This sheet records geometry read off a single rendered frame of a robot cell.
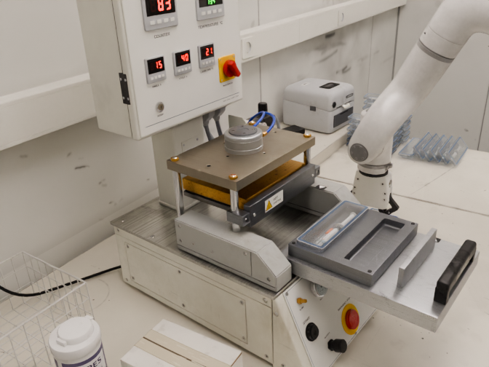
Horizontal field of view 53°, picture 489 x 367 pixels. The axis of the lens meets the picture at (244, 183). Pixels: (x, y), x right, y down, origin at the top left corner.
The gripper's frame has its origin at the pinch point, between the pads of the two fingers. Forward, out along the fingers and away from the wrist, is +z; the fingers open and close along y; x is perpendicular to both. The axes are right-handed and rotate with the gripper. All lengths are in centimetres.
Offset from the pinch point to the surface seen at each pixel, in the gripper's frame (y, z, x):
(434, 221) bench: -14.4, 3.4, -14.0
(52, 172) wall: 65, -21, 50
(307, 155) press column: 6.2, -28.6, 27.2
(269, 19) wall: 63, -44, -55
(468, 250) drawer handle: -30, -23, 39
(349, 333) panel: -11.4, 1.0, 42.9
